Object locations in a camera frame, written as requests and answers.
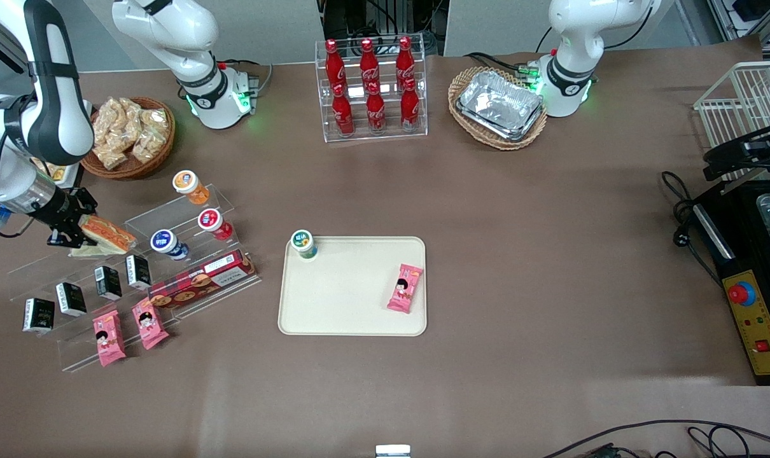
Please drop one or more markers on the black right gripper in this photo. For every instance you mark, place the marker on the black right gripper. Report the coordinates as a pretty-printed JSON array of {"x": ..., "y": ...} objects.
[{"x": 59, "y": 211}]

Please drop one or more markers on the plastic-wrapped triangle sandwich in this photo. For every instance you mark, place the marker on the plastic-wrapped triangle sandwich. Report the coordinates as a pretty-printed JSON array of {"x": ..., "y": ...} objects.
[{"x": 108, "y": 236}]

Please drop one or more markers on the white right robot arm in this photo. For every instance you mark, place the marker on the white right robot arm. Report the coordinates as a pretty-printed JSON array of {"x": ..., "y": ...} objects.
[{"x": 60, "y": 108}]

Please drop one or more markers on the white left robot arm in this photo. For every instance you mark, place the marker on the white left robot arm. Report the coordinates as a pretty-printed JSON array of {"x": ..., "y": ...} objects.
[{"x": 576, "y": 38}]

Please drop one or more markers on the white rectangular snack tray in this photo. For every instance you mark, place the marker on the white rectangular snack tray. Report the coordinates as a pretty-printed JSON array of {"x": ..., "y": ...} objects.
[{"x": 74, "y": 177}]

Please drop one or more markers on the cream plastic tray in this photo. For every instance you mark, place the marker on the cream plastic tray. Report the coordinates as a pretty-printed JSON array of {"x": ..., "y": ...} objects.
[{"x": 347, "y": 292}]

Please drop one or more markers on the aluminium foil tray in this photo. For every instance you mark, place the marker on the aluminium foil tray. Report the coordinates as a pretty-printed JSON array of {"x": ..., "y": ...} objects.
[
  {"x": 499, "y": 102},
  {"x": 487, "y": 129}
]

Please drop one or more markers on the yellow small snack packet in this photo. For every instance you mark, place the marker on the yellow small snack packet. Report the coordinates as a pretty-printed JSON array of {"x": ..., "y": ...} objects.
[{"x": 57, "y": 170}]

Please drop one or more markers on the clear acrylic stepped shelf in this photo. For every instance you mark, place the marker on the clear acrylic stepped shelf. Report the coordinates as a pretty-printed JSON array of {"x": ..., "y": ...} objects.
[{"x": 73, "y": 280}]

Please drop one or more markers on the small black carton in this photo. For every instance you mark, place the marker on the small black carton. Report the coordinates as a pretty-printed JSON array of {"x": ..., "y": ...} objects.
[
  {"x": 71, "y": 299},
  {"x": 139, "y": 272},
  {"x": 39, "y": 316},
  {"x": 108, "y": 283}
]

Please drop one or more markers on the clear bag of crackers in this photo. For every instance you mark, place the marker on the clear bag of crackers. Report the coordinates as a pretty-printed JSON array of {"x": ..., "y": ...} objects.
[
  {"x": 146, "y": 147},
  {"x": 106, "y": 126},
  {"x": 123, "y": 111},
  {"x": 110, "y": 156},
  {"x": 154, "y": 122}
]

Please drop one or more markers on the blue small bottle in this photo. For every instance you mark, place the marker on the blue small bottle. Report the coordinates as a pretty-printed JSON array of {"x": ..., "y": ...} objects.
[{"x": 167, "y": 244}]

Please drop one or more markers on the dark brown wicker basket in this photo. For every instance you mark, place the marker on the dark brown wicker basket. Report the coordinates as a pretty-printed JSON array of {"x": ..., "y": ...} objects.
[{"x": 162, "y": 156}]

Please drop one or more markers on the orange small bottle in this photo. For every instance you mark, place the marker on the orange small bottle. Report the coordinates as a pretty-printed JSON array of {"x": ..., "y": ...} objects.
[{"x": 190, "y": 186}]

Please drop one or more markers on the pink cartoon snack packet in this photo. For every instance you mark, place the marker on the pink cartoon snack packet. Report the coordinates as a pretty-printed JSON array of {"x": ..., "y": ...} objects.
[
  {"x": 149, "y": 324},
  {"x": 109, "y": 338},
  {"x": 405, "y": 289}
]

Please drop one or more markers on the red cookie box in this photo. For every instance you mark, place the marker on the red cookie box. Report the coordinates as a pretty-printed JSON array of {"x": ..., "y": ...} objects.
[{"x": 200, "y": 281}]

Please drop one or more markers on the red small bottle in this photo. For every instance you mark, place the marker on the red small bottle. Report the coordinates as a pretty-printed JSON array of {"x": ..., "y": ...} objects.
[{"x": 214, "y": 224}]

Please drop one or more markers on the green-lid small cup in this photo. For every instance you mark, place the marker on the green-lid small cup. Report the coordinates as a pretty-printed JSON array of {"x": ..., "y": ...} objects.
[{"x": 303, "y": 243}]

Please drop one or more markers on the red cola bottle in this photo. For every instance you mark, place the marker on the red cola bottle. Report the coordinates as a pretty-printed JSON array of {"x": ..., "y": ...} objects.
[
  {"x": 343, "y": 111},
  {"x": 405, "y": 58},
  {"x": 334, "y": 63},
  {"x": 410, "y": 107},
  {"x": 376, "y": 109},
  {"x": 368, "y": 60}
]

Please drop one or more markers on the clear acrylic bottle rack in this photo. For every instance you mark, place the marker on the clear acrylic bottle rack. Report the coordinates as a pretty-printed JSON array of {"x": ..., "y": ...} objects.
[{"x": 359, "y": 137}]

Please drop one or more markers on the black equipment rack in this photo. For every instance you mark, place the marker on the black equipment rack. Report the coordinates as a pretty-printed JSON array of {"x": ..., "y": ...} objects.
[{"x": 385, "y": 19}]

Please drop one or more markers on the light tan wicker basket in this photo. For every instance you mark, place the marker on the light tan wicker basket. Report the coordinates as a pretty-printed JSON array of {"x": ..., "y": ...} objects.
[{"x": 461, "y": 83}]

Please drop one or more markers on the black machine yellow panel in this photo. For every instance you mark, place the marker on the black machine yellow panel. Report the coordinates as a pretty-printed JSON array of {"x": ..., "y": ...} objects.
[{"x": 741, "y": 242}]

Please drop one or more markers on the black clamp device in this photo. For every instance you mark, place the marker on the black clamp device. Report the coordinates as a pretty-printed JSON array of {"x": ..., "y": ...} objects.
[{"x": 748, "y": 152}]

